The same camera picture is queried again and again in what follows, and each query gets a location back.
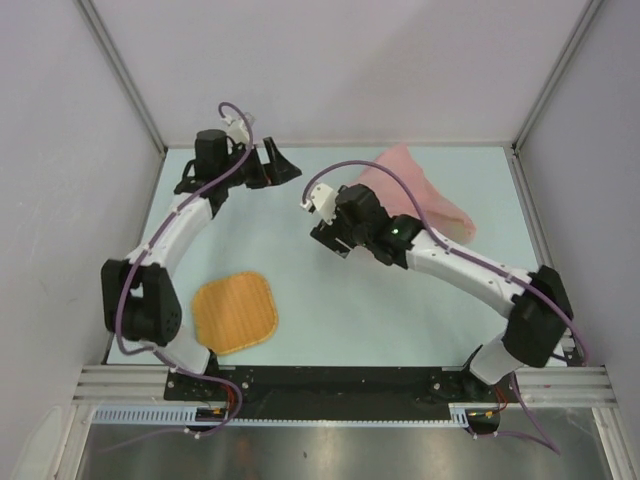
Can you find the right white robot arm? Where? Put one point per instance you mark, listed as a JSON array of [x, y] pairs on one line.
[[534, 305]]

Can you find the woven bamboo tray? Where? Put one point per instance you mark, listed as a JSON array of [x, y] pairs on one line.
[[234, 313]]

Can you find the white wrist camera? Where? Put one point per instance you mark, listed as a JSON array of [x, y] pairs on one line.
[[321, 199], [239, 129]]

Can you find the left aluminium frame post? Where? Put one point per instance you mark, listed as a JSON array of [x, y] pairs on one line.
[[116, 63]]

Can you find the front aluminium rail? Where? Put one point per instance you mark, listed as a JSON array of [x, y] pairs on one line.
[[549, 387]]

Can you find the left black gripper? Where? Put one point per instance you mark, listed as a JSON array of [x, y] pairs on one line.
[[280, 169]]

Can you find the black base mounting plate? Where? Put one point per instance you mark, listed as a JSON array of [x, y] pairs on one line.
[[370, 392]]

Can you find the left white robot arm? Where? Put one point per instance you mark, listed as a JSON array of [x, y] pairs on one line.
[[141, 306]]

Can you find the right aluminium frame post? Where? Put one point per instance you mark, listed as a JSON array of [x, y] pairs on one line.
[[567, 54]]

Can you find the right side aluminium rail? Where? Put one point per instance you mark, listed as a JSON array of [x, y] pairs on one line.
[[573, 352]]

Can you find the aluminium rail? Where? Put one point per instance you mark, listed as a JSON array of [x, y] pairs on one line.
[[549, 387], [573, 352]]

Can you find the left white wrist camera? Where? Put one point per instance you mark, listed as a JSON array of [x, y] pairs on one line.
[[239, 129]]

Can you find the white slotted cable duct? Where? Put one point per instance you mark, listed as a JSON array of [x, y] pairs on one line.
[[204, 416]]

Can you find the pink plastic bag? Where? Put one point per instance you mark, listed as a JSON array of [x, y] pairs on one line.
[[441, 214]]

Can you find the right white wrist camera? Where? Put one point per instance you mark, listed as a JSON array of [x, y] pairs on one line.
[[321, 199]]

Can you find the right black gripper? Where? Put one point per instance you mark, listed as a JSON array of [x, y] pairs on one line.
[[328, 235]]

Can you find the aluminium frame post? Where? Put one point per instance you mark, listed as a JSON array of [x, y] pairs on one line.
[[567, 54], [116, 63]]

